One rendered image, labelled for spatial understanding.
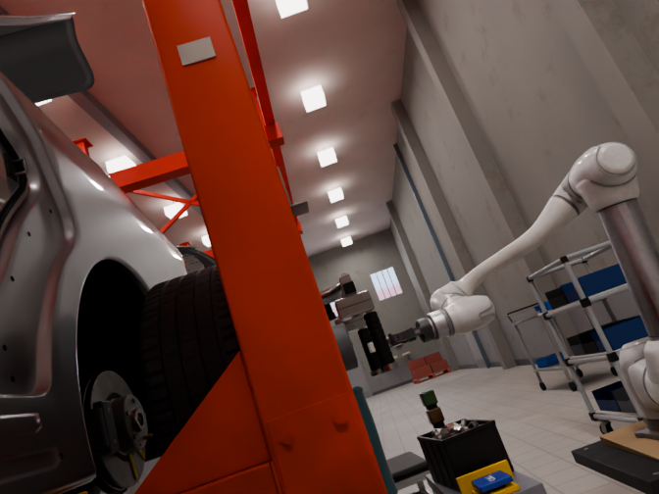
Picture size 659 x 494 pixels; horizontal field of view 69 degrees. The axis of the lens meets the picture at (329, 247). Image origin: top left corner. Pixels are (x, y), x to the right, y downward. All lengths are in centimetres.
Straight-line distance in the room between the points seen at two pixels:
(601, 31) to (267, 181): 390
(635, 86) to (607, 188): 292
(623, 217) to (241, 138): 105
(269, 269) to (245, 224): 10
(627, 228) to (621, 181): 13
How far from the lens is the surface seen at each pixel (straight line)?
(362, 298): 120
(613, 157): 151
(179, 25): 115
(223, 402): 87
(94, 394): 145
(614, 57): 449
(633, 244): 153
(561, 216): 167
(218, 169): 95
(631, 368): 171
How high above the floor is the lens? 75
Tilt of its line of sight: 16 degrees up
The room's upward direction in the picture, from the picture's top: 20 degrees counter-clockwise
